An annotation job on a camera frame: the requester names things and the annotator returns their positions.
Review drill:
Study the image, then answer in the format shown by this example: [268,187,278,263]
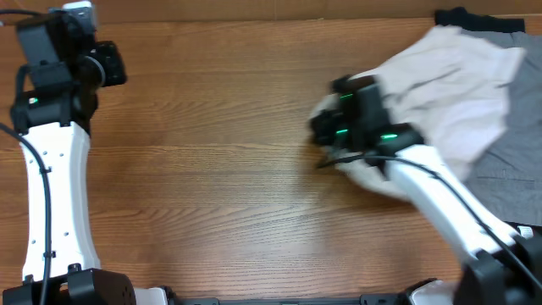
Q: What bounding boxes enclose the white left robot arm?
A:
[3,1,136,304]

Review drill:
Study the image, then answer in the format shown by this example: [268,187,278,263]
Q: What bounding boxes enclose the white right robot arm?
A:
[310,75,541,305]

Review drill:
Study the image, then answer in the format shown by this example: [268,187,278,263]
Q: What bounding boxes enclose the black garment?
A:
[434,6,542,238]

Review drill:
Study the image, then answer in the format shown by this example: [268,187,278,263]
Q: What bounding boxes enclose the beige shorts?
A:
[353,25,528,181]

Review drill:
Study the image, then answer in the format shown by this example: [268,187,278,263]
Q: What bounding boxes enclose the grey shorts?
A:
[461,29,542,227]

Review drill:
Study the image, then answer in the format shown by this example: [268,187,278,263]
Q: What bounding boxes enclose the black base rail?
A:
[135,279,462,305]

